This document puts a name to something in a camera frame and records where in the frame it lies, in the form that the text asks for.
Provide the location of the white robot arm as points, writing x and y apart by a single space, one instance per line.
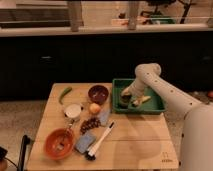
196 152

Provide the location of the green plastic tray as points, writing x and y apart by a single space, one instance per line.
154 106

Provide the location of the dark red bowl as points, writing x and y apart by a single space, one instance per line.
98 94

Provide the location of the orange fruit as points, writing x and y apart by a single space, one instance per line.
94 108

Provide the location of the light blue cloth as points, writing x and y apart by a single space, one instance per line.
103 117

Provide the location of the bunch of dark grapes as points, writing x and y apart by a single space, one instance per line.
91 123

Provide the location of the white cup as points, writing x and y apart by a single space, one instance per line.
73 111

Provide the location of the wooden table board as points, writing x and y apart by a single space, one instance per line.
137 142

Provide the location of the blue sponge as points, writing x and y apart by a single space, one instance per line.
84 142

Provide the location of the white dish brush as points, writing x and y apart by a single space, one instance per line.
92 150

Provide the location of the orange bowl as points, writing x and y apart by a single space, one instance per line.
59 144

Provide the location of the black cable stand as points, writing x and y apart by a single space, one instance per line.
24 143

